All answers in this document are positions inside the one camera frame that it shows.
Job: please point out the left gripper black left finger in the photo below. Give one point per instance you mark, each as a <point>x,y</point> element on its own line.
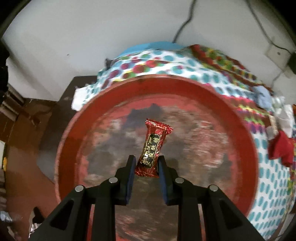
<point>89,211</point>

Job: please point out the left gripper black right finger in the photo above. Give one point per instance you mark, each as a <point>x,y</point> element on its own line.
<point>203,213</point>

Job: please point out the red sock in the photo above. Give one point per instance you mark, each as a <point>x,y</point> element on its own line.
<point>282,147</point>

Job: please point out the red candy wrapper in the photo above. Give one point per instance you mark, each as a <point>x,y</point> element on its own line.
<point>154,140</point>

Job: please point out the colourful polka dot cloth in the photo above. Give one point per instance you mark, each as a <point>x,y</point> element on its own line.
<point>275,195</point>

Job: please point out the red round tray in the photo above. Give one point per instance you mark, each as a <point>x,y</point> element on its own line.
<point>209,144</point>

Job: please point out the dark brown side table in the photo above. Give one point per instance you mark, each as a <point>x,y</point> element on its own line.
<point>62,113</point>

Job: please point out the white sock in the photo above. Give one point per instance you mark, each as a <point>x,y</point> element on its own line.
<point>281,120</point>

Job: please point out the blue sock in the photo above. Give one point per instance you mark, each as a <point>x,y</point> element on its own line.
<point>262,97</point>

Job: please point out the blue mat under cloth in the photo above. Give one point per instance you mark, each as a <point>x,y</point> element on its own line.
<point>162,45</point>

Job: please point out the white wall socket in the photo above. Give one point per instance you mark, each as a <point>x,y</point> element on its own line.
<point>280,58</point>

